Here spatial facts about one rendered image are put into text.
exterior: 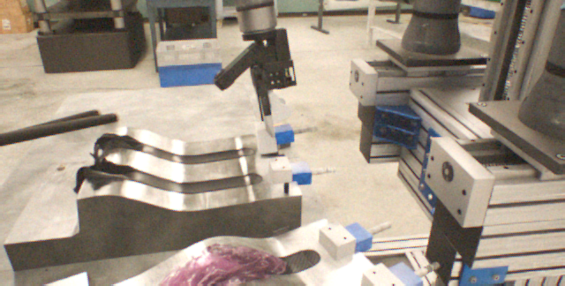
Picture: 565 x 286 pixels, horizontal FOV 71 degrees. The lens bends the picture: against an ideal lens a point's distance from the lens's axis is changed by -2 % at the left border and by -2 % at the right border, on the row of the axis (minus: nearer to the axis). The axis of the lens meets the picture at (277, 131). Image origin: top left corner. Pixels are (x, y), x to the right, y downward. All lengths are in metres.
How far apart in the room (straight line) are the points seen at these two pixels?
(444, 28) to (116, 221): 0.86
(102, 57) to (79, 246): 4.03
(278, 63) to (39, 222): 0.51
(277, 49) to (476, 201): 0.44
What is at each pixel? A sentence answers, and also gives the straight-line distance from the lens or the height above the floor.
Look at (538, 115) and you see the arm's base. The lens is 0.73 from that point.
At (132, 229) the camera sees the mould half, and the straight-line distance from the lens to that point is 0.74.
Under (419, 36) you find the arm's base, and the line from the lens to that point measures 1.11.
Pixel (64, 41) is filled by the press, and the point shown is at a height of 0.33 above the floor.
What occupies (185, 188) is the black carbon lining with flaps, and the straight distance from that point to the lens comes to 0.78.
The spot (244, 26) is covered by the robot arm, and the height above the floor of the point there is 1.15.
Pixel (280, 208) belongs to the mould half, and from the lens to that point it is 0.74.
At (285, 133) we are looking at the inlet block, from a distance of 0.84.
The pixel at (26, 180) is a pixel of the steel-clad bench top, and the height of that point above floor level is 0.80.
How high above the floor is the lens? 1.31
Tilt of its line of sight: 26 degrees down
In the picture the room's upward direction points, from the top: straight up
